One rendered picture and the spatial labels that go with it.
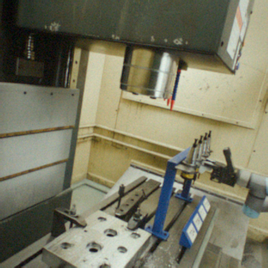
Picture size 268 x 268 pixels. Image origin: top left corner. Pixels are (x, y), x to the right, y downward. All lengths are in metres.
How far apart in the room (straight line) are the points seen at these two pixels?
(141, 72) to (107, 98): 1.33
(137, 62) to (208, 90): 1.08
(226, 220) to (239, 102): 0.73
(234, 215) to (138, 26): 1.37
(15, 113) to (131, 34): 0.51
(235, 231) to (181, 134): 0.69
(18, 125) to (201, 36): 0.69
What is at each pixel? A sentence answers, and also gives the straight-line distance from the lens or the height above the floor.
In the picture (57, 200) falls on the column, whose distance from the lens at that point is 1.37.
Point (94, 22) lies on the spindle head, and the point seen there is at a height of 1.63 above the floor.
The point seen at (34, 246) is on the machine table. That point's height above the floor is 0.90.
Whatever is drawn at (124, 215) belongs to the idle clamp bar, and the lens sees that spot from 1.11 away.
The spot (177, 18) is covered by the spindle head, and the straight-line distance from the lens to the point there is 0.65.
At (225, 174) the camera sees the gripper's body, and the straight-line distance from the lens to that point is 1.27.
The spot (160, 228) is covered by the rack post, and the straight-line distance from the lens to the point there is 1.12.
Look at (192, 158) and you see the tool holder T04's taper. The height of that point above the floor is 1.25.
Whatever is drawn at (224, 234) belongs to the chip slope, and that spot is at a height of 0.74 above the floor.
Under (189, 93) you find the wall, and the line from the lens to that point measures 1.77.
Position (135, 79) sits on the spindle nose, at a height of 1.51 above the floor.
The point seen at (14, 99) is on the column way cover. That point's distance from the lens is 0.97.
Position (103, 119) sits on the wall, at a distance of 2.05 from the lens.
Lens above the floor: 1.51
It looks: 13 degrees down
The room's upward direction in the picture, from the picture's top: 11 degrees clockwise
